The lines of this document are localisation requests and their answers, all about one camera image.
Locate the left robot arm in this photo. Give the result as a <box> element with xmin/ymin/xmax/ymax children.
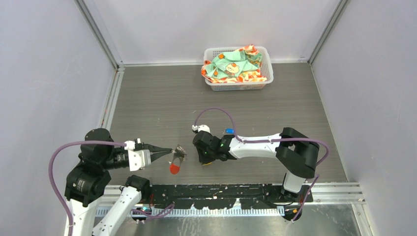
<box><xmin>64</xmin><ymin>128</ymin><xmax>175</xmax><ymax>236</ymax></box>

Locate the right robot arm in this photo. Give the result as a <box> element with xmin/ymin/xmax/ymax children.
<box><xmin>192</xmin><ymin>125</ymin><xmax>320</xmax><ymax>202</ymax></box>

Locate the key with blue tag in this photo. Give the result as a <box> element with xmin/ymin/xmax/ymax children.
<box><xmin>224</xmin><ymin>128</ymin><xmax>235</xmax><ymax>134</ymax></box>

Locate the colourful patterned cloth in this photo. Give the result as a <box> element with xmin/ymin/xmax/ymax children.
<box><xmin>201</xmin><ymin>45</ymin><xmax>267</xmax><ymax>84</ymax></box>

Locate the white plastic basket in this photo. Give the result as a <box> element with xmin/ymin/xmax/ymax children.
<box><xmin>201</xmin><ymin>45</ymin><xmax>273</xmax><ymax>91</ymax></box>

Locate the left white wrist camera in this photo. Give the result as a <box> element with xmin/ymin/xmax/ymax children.
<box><xmin>124</xmin><ymin>138</ymin><xmax>142</xmax><ymax>172</ymax></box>

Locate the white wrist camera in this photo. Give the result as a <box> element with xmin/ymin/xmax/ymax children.
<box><xmin>191</xmin><ymin>124</ymin><xmax>210</xmax><ymax>134</ymax></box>
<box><xmin>124</xmin><ymin>138</ymin><xmax>142</xmax><ymax>172</ymax></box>

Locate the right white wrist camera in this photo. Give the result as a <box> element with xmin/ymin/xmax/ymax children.
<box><xmin>191</xmin><ymin>124</ymin><xmax>210</xmax><ymax>134</ymax></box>

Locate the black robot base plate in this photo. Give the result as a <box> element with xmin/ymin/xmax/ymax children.
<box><xmin>139</xmin><ymin>183</ymin><xmax>313</xmax><ymax>209</ymax></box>

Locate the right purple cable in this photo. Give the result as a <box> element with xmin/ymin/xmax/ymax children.
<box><xmin>194</xmin><ymin>107</ymin><xmax>330</xmax><ymax>223</ymax></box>

